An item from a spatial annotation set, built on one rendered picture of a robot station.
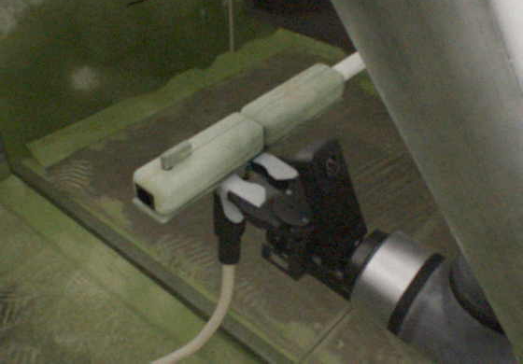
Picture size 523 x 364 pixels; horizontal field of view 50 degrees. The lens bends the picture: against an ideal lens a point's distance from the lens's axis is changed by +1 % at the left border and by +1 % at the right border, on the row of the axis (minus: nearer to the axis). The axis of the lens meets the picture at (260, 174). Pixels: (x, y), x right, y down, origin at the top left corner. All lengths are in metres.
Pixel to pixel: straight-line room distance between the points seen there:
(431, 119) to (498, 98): 0.02
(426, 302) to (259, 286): 0.63
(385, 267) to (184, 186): 0.20
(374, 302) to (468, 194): 0.34
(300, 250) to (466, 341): 0.18
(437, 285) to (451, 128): 0.35
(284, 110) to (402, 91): 0.45
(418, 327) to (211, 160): 0.25
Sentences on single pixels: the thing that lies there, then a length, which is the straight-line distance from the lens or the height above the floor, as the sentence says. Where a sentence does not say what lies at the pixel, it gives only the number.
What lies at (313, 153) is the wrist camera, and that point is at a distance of 0.52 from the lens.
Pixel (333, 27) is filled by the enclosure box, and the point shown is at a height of 0.47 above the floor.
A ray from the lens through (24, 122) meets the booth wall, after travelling 1.52.
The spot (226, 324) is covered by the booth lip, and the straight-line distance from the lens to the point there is 1.07.
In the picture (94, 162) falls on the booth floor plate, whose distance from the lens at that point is 1.49.
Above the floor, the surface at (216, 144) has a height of 0.56.
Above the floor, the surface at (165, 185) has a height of 0.55.
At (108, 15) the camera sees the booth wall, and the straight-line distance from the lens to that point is 1.57.
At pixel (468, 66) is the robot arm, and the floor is 0.81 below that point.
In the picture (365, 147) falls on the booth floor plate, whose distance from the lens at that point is 1.51.
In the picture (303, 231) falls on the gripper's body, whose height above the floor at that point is 0.49.
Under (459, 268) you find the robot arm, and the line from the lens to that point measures 0.50.
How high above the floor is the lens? 0.88
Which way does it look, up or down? 37 degrees down
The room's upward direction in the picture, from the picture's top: straight up
